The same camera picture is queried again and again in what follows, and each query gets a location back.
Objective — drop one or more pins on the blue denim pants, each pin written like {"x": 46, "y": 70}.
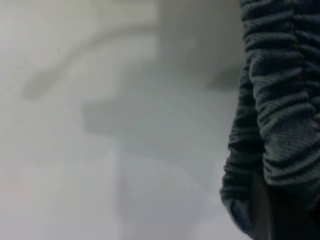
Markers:
{"x": 280, "y": 100}

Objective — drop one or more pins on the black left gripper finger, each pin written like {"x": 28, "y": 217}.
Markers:
{"x": 265, "y": 215}

